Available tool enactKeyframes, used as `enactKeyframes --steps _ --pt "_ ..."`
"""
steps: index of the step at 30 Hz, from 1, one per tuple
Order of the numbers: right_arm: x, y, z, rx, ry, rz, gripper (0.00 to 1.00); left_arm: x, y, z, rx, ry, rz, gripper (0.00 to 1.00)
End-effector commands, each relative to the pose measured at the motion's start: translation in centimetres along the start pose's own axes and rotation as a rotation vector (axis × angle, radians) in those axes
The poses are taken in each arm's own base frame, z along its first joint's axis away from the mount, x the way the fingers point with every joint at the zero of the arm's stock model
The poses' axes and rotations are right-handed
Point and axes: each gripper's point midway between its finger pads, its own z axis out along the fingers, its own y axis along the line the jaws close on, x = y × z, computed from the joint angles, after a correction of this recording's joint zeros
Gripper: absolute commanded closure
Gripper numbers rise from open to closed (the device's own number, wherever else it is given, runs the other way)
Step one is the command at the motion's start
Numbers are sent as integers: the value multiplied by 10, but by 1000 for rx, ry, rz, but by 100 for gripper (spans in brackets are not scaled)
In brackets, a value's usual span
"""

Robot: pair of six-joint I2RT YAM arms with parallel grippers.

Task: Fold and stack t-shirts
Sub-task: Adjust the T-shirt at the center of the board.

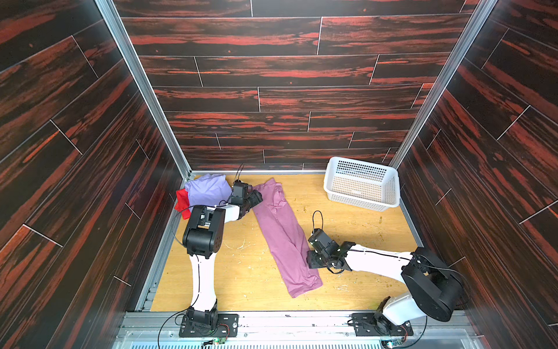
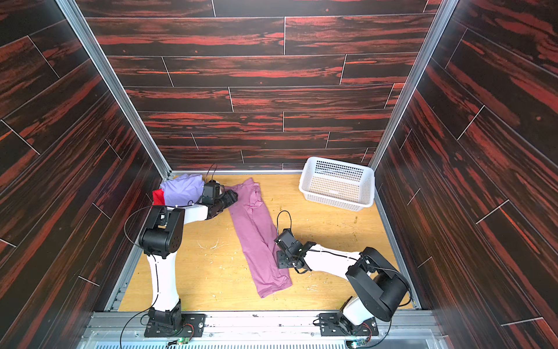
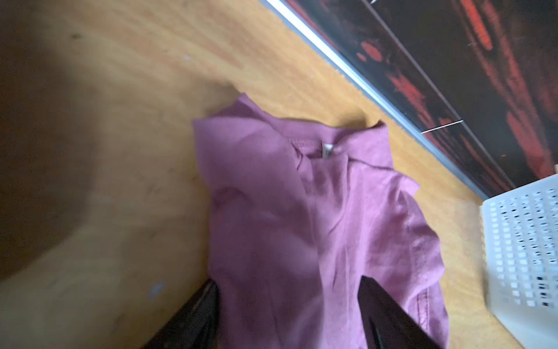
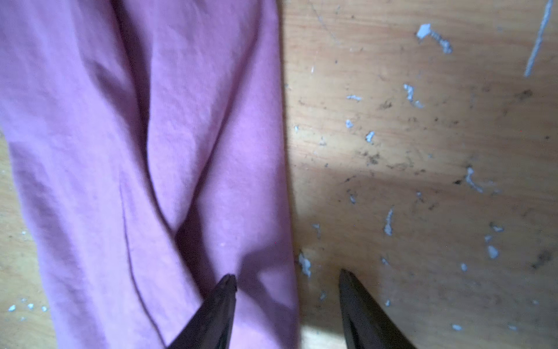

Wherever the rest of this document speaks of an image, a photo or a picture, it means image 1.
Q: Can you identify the aluminium back floor rail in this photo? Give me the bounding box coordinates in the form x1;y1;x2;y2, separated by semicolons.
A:
191;170;326;176

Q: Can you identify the folded red t-shirt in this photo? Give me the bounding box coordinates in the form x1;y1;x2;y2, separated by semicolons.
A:
174;189;191;220

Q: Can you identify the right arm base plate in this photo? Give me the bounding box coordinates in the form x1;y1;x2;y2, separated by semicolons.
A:
347;312;414;337

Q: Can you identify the aluminium left floor rail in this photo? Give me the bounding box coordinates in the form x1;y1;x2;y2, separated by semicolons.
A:
134;204;184;311

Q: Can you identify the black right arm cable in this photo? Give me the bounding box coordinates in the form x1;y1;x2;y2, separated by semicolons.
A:
312;210;472;349

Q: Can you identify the magenta t-shirt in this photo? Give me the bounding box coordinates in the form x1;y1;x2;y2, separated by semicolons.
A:
253;178;323;298

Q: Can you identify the aluminium left corner post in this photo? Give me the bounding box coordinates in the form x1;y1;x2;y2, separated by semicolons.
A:
94;0;193;180

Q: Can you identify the aluminium right corner post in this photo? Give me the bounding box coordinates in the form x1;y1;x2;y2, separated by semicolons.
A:
389;0;498;169

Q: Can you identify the white perforated plastic basket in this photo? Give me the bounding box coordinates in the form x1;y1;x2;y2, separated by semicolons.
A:
323;156;400;212

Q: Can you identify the aluminium front rail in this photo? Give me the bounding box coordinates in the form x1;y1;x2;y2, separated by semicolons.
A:
113;311;487;348

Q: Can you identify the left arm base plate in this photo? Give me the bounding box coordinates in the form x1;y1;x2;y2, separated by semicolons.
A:
179;311;239;338

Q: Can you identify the aluminium corner post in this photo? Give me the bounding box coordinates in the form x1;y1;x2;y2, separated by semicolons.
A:
94;0;193;180
389;0;498;169

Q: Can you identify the folded lavender t-shirt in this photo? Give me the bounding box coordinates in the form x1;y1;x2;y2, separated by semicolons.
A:
185;174;232;206

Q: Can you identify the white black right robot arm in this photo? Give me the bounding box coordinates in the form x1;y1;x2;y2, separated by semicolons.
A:
307;228;464;328

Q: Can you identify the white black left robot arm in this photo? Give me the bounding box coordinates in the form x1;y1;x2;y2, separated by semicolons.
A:
183;180;263;333

